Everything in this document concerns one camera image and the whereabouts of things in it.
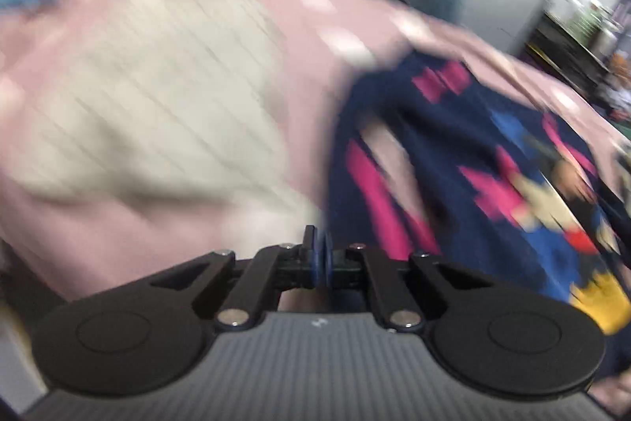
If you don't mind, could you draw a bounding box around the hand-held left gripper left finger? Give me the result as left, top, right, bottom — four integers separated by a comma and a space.
150, 225, 319, 331

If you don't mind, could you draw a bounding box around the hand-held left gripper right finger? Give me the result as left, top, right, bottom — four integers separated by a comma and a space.
320, 228, 495, 332

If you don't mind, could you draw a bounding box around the navy printed small garment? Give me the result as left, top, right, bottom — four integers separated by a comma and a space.
328, 51, 631, 338

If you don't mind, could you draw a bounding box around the beige dotted garment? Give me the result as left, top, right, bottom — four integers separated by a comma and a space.
10, 0, 321, 249

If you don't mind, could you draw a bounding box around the pink patterned blanket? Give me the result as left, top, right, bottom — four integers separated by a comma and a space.
0, 0, 627, 303

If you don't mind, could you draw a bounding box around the teal blue cloth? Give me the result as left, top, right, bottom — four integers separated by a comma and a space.
409, 0, 465, 24

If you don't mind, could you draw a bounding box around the black cabinet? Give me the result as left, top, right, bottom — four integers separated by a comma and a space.
525, 9, 619, 99

